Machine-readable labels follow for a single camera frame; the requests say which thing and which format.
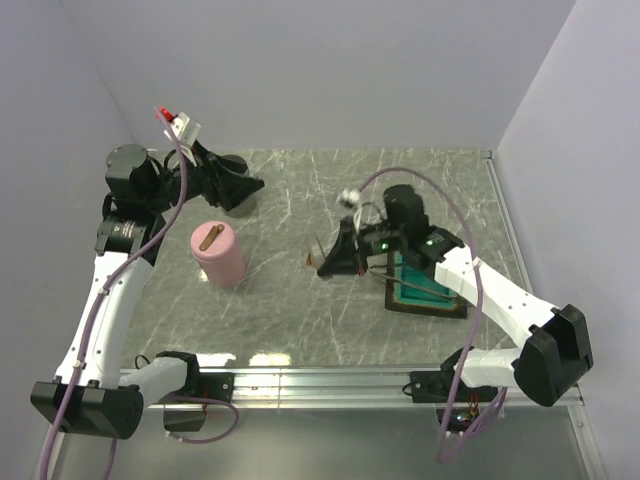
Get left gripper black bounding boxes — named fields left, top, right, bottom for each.
left=146, top=138, right=265, bottom=212

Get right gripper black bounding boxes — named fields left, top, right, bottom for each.
left=317, top=215, right=407, bottom=276

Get grey cylindrical container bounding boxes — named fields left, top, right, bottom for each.
left=222, top=154, right=258, bottom=217

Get metal serving tongs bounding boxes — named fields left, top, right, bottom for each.
left=369, top=263, right=458, bottom=304

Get pink round lid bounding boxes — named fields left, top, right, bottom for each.
left=190, top=221, right=239, bottom=263

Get pink cylindrical container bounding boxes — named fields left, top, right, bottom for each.
left=194, top=250, right=247, bottom=288

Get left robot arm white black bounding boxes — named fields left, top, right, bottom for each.
left=30, top=144, right=265, bottom=440

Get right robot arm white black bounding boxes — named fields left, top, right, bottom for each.
left=307, top=184, right=593, bottom=407

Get square black teal plate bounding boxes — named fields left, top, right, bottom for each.
left=384, top=252, right=467, bottom=319

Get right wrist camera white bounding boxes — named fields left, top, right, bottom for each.
left=337, top=188, right=363, bottom=229

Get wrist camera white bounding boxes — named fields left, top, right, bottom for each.
left=164, top=112, right=201, bottom=165
left=337, top=188, right=363, bottom=229

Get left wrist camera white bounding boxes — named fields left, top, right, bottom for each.
left=164, top=112, right=201, bottom=165

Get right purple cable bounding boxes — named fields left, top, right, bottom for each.
left=357, top=167, right=507, bottom=464

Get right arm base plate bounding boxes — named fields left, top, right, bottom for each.
left=401, top=370, right=499, bottom=403

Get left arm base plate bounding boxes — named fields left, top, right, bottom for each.
left=168, top=371, right=235, bottom=403

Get aluminium front rail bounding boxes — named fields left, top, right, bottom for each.
left=119, top=366, right=586, bottom=412

